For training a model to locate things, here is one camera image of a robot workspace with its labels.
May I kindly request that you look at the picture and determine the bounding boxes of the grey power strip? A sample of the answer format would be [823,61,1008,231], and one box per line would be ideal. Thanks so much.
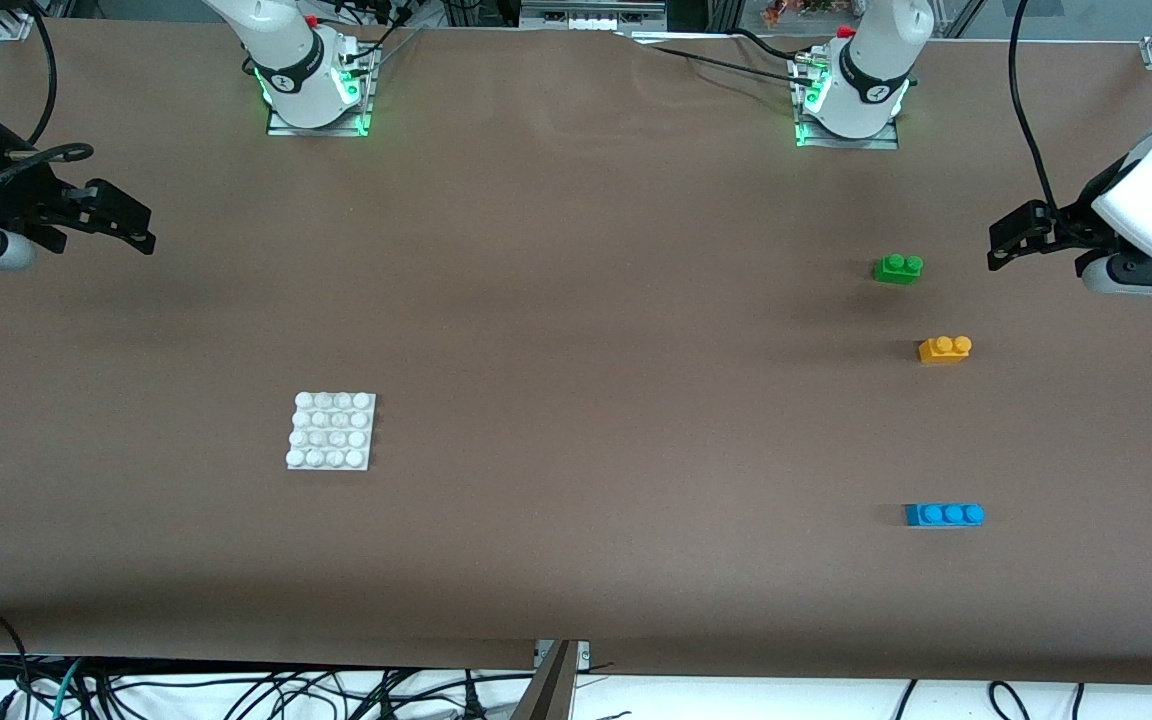
[519,0,669,33]

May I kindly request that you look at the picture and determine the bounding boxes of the black left base cable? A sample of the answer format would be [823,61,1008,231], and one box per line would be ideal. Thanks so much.
[626,28,817,83]

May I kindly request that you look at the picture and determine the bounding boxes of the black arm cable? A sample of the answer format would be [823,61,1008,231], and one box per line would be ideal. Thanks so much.
[0,5,95,217]
[1008,0,1059,213]

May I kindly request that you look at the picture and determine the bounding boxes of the black base cable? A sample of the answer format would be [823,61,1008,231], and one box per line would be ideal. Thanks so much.
[626,28,817,83]
[321,0,427,79]

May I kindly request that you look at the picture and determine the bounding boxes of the teal floor cable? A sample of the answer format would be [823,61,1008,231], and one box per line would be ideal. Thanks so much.
[49,657,89,720]

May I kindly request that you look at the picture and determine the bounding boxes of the blue three-stud block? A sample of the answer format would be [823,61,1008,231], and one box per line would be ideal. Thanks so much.
[904,502,986,529]

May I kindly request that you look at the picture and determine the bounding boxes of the yellow two-stud block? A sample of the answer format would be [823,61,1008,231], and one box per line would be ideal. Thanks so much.
[918,335,974,366]

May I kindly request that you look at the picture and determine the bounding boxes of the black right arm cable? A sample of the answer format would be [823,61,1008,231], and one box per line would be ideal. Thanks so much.
[0,5,95,217]

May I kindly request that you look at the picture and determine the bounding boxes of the white studded base plate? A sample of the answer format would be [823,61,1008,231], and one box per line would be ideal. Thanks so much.
[285,391,378,472]

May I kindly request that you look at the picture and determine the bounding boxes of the black right base cable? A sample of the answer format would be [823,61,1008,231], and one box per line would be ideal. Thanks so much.
[321,0,427,79]

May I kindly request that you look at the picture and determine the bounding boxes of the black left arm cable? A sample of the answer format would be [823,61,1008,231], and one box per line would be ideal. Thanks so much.
[1008,0,1059,213]

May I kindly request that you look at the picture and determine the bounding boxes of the metal table edge bracket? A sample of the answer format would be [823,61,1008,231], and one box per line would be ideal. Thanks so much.
[533,640,592,720]

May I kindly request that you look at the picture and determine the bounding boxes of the green two-stud block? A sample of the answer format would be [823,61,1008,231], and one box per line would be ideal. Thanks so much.
[873,253,925,286]

